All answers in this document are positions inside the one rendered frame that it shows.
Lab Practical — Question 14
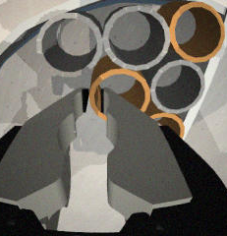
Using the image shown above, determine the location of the bronze bushing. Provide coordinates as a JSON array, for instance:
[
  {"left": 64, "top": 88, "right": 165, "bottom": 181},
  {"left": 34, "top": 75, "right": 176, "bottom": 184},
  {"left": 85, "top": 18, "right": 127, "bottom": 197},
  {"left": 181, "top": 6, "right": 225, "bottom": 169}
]
[
  {"left": 89, "top": 55, "right": 150, "bottom": 121},
  {"left": 144, "top": 98, "right": 185, "bottom": 139},
  {"left": 157, "top": 1, "right": 225, "bottom": 63}
]

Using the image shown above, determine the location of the grey metal ring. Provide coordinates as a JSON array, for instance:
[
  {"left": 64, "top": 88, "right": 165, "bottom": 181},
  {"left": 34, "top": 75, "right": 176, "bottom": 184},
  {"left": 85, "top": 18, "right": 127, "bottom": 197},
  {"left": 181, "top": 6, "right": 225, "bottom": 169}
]
[
  {"left": 36, "top": 11, "right": 103, "bottom": 77},
  {"left": 102, "top": 5, "right": 171, "bottom": 71},
  {"left": 142, "top": 48, "right": 205, "bottom": 114}
]

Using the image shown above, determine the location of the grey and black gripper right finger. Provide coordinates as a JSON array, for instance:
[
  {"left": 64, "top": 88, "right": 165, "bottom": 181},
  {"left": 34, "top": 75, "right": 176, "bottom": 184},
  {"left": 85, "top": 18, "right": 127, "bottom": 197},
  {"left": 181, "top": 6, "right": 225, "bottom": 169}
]
[{"left": 101, "top": 88, "right": 227, "bottom": 236}]

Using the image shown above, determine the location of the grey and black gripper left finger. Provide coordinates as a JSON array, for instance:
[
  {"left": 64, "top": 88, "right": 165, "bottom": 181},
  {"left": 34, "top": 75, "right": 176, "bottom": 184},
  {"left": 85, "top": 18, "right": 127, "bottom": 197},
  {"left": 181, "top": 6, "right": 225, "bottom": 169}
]
[{"left": 0, "top": 88, "right": 89, "bottom": 230}]

